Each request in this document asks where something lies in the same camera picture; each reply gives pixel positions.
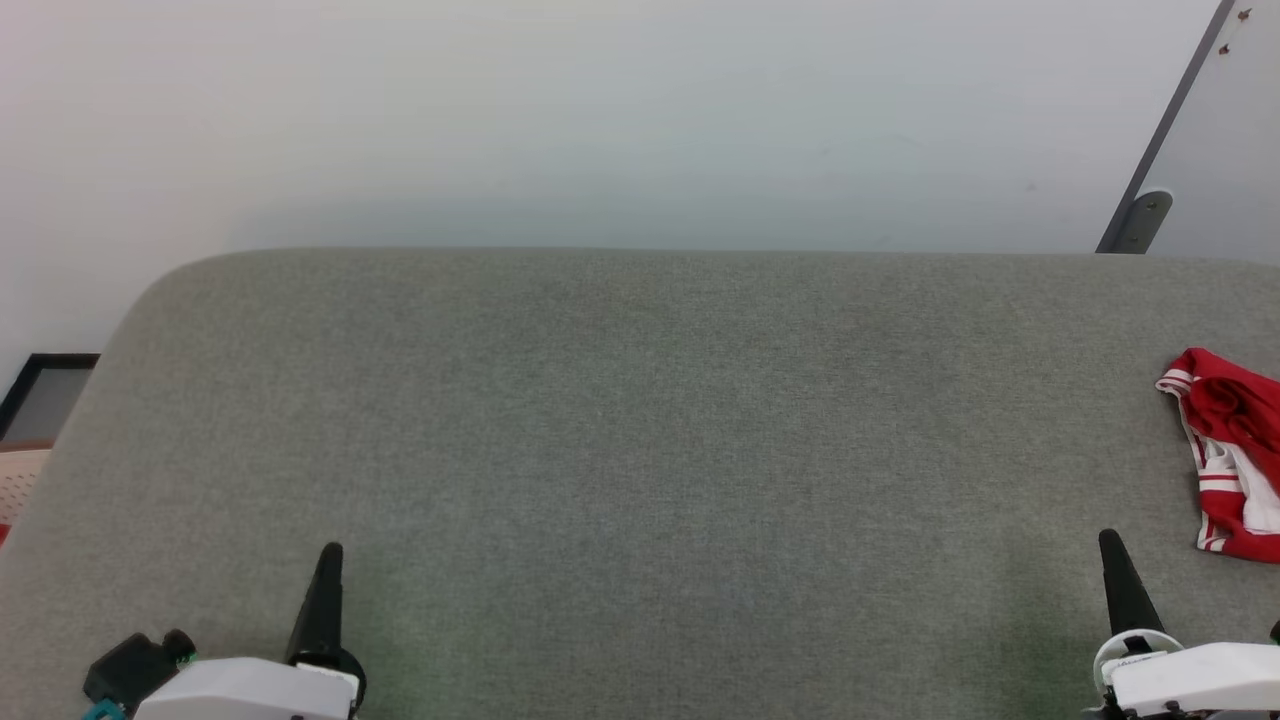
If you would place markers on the grey metal bracket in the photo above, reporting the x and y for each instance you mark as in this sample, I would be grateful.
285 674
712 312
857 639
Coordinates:
1140 220

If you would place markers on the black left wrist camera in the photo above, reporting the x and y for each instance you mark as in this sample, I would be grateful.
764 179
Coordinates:
135 665

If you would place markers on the light grey partition panel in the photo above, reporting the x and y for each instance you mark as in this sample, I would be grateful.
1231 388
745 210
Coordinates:
1225 150

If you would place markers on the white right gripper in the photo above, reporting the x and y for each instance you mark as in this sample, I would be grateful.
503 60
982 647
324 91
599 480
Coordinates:
1195 675

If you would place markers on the black framed board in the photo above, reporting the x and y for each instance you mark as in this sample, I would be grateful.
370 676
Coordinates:
45 400

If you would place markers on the red and white basketball jersey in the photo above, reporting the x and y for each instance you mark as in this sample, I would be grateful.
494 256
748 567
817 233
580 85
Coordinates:
1235 450

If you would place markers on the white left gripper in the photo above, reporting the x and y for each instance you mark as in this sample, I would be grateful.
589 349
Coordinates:
240 690

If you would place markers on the pink perforated laundry basket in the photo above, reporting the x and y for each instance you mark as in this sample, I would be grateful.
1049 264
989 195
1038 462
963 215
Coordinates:
20 485

